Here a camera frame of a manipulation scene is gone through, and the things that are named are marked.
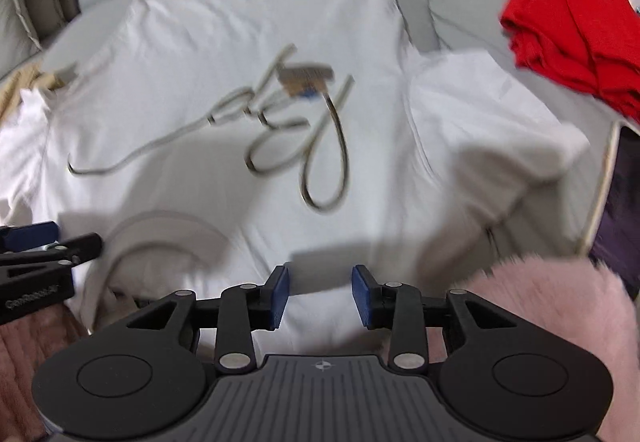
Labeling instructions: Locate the white printed t-shirt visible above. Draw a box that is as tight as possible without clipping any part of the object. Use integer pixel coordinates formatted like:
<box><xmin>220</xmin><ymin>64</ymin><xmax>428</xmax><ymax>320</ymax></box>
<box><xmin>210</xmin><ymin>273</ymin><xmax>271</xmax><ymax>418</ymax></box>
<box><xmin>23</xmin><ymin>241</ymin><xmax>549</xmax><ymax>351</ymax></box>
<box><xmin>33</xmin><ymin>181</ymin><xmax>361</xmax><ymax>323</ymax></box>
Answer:
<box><xmin>1</xmin><ymin>0</ymin><xmax>589</xmax><ymax>354</ymax></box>

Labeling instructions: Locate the dusty pink ribbed fabric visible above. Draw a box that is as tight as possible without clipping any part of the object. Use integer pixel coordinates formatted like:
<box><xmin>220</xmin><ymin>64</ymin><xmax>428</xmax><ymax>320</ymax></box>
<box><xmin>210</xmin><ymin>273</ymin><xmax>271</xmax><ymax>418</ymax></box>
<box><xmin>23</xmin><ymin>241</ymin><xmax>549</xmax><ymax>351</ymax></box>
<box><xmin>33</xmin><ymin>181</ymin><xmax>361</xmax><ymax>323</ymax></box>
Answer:
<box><xmin>0</xmin><ymin>303</ymin><xmax>87</xmax><ymax>441</ymax></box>

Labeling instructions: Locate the beige crumpled garment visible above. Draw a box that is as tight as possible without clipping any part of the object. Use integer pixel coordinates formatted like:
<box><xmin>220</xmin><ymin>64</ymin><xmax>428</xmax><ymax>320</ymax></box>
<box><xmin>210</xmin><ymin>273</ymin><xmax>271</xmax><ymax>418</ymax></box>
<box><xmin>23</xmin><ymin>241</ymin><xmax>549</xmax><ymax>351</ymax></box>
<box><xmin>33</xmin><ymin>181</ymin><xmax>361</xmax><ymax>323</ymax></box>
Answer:
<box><xmin>0</xmin><ymin>62</ymin><xmax>65</xmax><ymax>124</ymax></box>

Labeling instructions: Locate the pink fluffy garment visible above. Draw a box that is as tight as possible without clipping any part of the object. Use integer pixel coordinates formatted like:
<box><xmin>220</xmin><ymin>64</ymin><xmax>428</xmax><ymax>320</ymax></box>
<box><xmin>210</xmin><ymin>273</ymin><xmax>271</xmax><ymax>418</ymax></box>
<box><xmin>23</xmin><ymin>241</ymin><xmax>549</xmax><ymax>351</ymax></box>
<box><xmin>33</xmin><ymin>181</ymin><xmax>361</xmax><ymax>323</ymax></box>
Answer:
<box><xmin>452</xmin><ymin>255</ymin><xmax>639</xmax><ymax>441</ymax></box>

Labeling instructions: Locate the smartphone with cream case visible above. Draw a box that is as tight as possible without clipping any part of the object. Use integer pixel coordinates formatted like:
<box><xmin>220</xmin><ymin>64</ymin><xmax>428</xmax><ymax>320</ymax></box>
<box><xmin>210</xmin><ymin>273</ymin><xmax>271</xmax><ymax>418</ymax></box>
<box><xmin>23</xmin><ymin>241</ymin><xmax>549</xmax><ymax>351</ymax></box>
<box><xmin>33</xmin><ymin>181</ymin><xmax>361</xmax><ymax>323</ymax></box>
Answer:
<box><xmin>579</xmin><ymin>121</ymin><xmax>640</xmax><ymax>299</ymax></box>

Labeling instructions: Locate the red folded garment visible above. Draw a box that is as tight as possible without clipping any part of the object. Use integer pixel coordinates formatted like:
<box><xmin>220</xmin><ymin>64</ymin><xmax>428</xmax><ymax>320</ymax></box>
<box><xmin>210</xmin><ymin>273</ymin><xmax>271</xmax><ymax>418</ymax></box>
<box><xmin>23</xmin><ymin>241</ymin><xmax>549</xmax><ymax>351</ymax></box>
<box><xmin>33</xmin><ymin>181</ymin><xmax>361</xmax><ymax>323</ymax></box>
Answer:
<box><xmin>500</xmin><ymin>0</ymin><xmax>639</xmax><ymax>122</ymax></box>

